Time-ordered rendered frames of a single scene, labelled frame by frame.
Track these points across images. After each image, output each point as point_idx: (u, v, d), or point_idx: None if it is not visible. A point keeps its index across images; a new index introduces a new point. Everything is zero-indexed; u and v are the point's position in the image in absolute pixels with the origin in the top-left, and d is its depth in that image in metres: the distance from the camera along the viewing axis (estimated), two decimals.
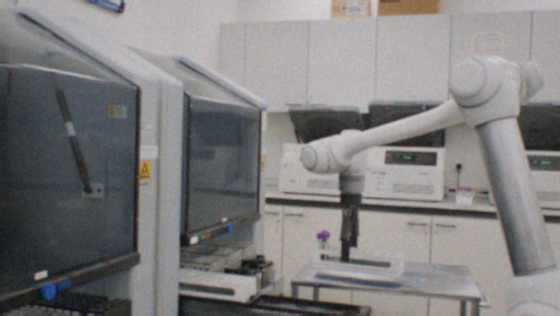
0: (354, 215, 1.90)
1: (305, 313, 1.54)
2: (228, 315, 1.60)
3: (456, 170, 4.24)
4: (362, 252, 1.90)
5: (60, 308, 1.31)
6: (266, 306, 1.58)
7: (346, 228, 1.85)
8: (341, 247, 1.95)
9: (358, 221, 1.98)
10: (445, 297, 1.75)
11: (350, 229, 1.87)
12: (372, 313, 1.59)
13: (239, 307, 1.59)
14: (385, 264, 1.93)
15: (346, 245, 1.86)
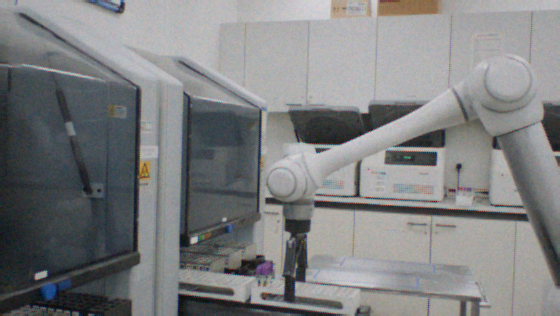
0: (301, 245, 1.58)
1: (305, 313, 1.54)
2: (228, 315, 1.60)
3: (456, 170, 4.24)
4: (310, 289, 1.58)
5: (60, 308, 1.31)
6: (266, 306, 1.58)
7: (290, 262, 1.53)
8: (285, 283, 1.64)
9: (307, 250, 1.67)
10: (445, 297, 1.75)
11: (296, 263, 1.56)
12: (372, 313, 1.59)
13: (239, 307, 1.59)
14: (338, 302, 1.62)
15: (290, 282, 1.54)
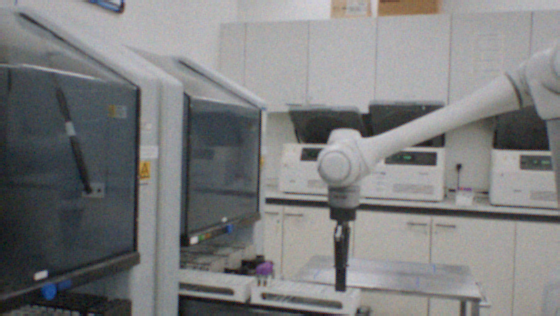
0: None
1: (305, 313, 1.54)
2: (228, 315, 1.60)
3: (456, 170, 4.24)
4: (310, 289, 1.58)
5: (60, 308, 1.31)
6: (266, 306, 1.58)
7: None
8: (285, 283, 1.64)
9: (333, 251, 1.53)
10: (445, 297, 1.75)
11: None
12: (372, 313, 1.59)
13: (239, 307, 1.59)
14: (338, 302, 1.62)
15: None
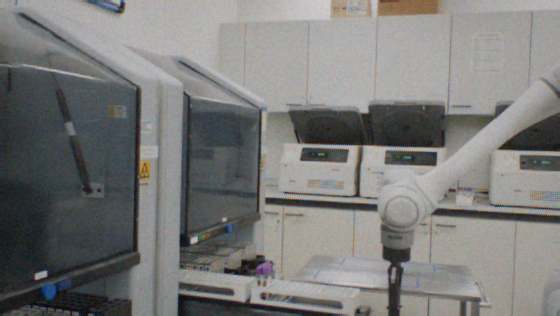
0: None
1: (305, 313, 1.54)
2: (228, 315, 1.60)
3: None
4: (310, 289, 1.58)
5: (60, 308, 1.31)
6: (266, 306, 1.58)
7: None
8: (285, 283, 1.64)
9: (387, 293, 1.48)
10: (445, 297, 1.75)
11: None
12: (372, 313, 1.59)
13: (239, 307, 1.59)
14: (337, 302, 1.62)
15: None
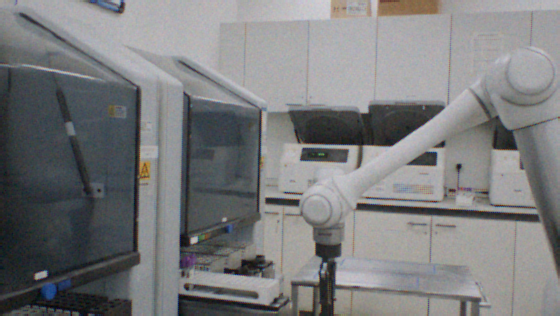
0: None
1: (224, 303, 1.62)
2: None
3: (456, 170, 4.24)
4: (231, 280, 1.66)
5: (60, 308, 1.31)
6: (189, 296, 1.65)
7: None
8: (210, 275, 1.71)
9: (319, 288, 1.54)
10: (445, 297, 1.75)
11: None
12: (290, 303, 1.66)
13: None
14: (259, 293, 1.69)
15: None
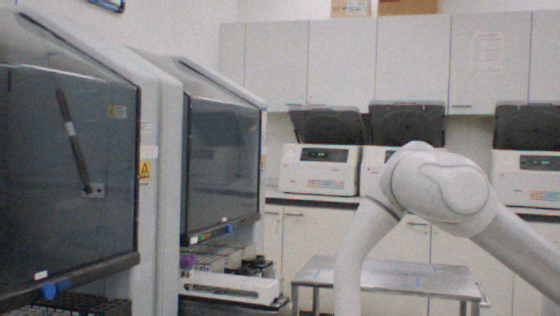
0: None
1: (224, 303, 1.62)
2: None
3: None
4: (231, 280, 1.66)
5: (60, 308, 1.31)
6: (189, 296, 1.65)
7: None
8: (210, 275, 1.71)
9: None
10: (445, 297, 1.75)
11: None
12: (290, 303, 1.66)
13: None
14: (259, 293, 1.69)
15: None
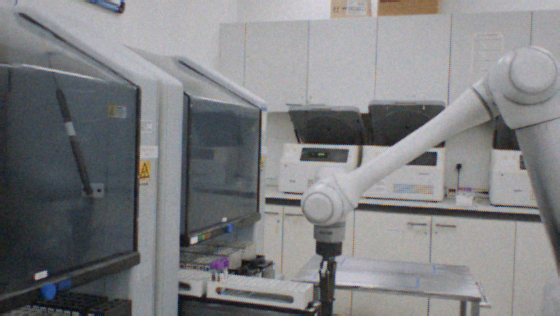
0: None
1: (258, 307, 1.58)
2: (184, 309, 1.65)
3: (456, 170, 4.24)
4: (264, 284, 1.63)
5: (60, 308, 1.31)
6: (221, 300, 1.62)
7: None
8: (241, 278, 1.68)
9: (319, 286, 1.54)
10: (445, 297, 1.75)
11: None
12: None
13: (195, 301, 1.64)
14: (292, 297, 1.66)
15: None
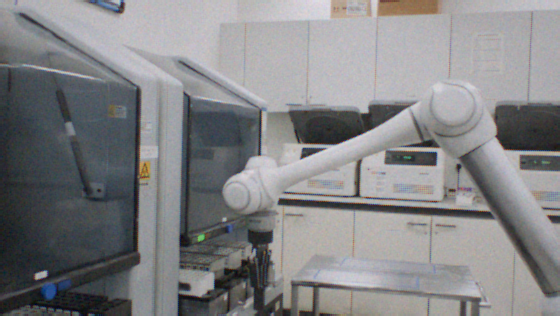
0: None
1: None
2: None
3: (456, 170, 4.24)
4: None
5: (60, 308, 1.31)
6: None
7: None
8: None
9: (249, 272, 1.61)
10: (445, 297, 1.75)
11: None
12: (224, 295, 1.73)
13: None
14: None
15: None
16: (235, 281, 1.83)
